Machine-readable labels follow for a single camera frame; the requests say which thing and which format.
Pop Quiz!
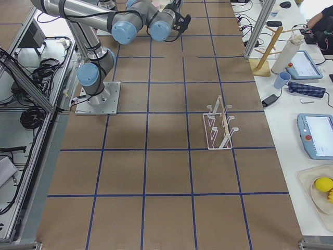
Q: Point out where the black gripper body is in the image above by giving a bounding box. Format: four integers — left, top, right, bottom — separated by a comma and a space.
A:
173, 14, 191, 34

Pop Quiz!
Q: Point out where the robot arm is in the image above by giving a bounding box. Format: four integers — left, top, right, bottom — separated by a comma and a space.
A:
32, 1, 191, 106

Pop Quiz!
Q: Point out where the pink plastic cup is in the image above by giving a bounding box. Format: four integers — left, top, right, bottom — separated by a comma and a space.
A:
151, 1, 160, 9

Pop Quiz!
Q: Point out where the blue cup on desk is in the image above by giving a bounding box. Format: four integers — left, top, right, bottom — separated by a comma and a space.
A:
274, 71, 291, 89

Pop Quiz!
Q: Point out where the wooden mug tree stand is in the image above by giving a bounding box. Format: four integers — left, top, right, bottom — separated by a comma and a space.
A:
249, 26, 295, 77

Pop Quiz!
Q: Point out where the white thermos bottle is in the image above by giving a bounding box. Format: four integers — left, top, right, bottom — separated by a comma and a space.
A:
271, 34, 304, 74

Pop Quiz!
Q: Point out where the black power adapter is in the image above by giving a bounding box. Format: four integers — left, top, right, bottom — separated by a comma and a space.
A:
261, 94, 279, 108

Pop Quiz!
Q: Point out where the blue teach pendant far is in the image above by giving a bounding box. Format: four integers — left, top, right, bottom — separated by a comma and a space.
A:
286, 50, 323, 80

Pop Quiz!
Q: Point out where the blue teach pendant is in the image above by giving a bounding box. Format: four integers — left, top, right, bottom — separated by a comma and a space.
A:
286, 50, 323, 80
297, 114, 332, 160

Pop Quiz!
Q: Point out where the blue plaid cloth pouch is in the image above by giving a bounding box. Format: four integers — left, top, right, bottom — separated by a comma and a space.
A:
287, 82, 326, 98

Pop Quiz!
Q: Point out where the blue teach pendant near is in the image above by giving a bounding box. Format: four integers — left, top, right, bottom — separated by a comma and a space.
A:
297, 114, 332, 160

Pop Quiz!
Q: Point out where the yellow toy lemon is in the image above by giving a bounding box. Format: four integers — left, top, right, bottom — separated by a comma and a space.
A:
314, 177, 333, 192

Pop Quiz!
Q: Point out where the beige tray with toys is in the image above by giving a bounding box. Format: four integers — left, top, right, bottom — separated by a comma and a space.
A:
298, 165, 332, 233

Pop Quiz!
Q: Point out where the aluminium frame post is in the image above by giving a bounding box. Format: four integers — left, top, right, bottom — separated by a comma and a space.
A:
244, 0, 276, 59

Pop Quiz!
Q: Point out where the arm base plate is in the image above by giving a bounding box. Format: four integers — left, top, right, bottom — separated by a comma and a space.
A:
75, 82, 121, 115

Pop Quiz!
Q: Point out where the white wire cup rack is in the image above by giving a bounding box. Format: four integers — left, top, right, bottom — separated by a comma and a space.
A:
202, 95, 239, 150

